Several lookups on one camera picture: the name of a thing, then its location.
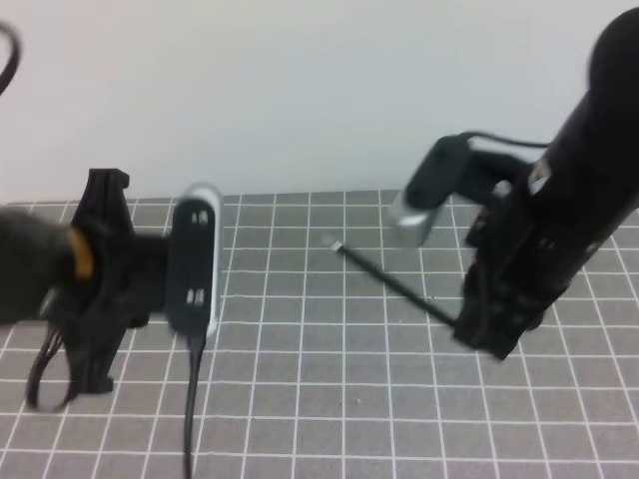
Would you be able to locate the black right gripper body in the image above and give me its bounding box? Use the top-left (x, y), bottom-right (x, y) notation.
top-left (453, 183), bottom-right (572, 360)

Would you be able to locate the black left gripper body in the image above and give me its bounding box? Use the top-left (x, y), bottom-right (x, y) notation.
top-left (64, 169), bottom-right (169, 394)

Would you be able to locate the black pen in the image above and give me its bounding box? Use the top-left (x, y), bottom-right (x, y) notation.
top-left (322, 236), bottom-right (455, 328)

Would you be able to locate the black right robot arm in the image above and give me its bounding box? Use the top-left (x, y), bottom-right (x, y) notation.
top-left (453, 9), bottom-right (638, 359)

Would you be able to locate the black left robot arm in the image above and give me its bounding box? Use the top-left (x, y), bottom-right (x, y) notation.
top-left (1, 169), bottom-right (169, 407)

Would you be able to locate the grey checked tablecloth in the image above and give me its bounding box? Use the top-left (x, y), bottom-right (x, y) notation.
top-left (0, 187), bottom-right (639, 479)

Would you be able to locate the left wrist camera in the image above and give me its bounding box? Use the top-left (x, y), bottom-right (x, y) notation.
top-left (165, 184), bottom-right (223, 339)

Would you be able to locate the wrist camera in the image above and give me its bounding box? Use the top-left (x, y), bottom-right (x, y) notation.
top-left (388, 131), bottom-right (548, 247)
top-left (165, 184), bottom-right (223, 339)

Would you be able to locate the left camera cable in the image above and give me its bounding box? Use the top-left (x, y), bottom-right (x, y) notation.
top-left (182, 332), bottom-right (209, 479)

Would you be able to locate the camera cable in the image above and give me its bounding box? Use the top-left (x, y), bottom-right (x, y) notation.
top-left (182, 332), bottom-right (209, 479)
top-left (461, 130), bottom-right (550, 150)

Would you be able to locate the left arm wire bundle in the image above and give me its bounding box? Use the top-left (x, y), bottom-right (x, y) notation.
top-left (25, 318), bottom-right (81, 414)

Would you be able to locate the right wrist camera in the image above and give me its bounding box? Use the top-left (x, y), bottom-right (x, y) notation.
top-left (388, 131), bottom-right (548, 247)

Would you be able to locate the right camera cable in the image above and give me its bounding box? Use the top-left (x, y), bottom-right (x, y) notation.
top-left (461, 130), bottom-right (550, 150)

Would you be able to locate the black cable top left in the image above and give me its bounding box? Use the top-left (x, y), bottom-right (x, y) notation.
top-left (0, 19), bottom-right (24, 96)

